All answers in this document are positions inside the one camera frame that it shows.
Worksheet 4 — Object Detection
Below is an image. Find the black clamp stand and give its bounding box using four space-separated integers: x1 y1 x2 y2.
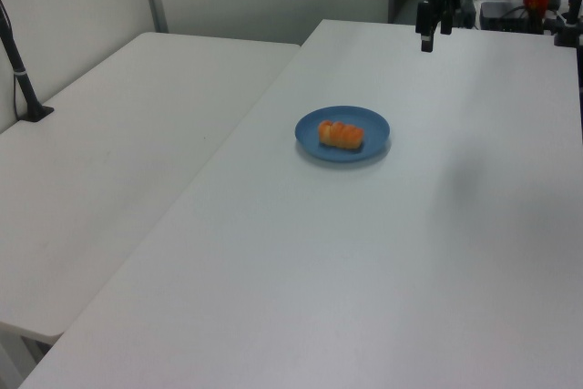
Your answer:
552 0 583 49

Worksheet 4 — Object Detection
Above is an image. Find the white side table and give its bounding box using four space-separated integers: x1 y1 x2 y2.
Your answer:
0 31 302 389

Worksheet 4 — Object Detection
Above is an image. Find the black flat box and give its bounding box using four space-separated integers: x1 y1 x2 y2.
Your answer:
479 0 567 34

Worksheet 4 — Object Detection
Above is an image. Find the orange twisted bread roll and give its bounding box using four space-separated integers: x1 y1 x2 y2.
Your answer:
317 119 365 151

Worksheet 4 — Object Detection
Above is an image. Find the black camera stand pole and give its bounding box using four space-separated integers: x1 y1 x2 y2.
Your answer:
0 0 56 124

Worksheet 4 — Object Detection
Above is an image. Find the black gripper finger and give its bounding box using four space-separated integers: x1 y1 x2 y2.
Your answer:
414 0 435 54
439 0 455 36

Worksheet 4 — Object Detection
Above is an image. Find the blue round plate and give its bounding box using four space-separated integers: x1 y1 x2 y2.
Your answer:
294 106 392 163

